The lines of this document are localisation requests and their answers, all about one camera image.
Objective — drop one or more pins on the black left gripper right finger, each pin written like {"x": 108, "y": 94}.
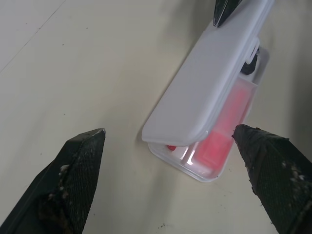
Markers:
{"x": 275, "y": 170}

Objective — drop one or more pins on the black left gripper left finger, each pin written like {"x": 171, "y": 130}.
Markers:
{"x": 73, "y": 175}

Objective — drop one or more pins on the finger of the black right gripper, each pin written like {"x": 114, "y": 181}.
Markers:
{"x": 223, "y": 11}

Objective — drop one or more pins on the white plastic pencil case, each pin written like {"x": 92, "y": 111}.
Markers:
{"x": 207, "y": 73}

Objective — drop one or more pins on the white marker with red cap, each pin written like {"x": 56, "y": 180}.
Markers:
{"x": 171, "y": 147}

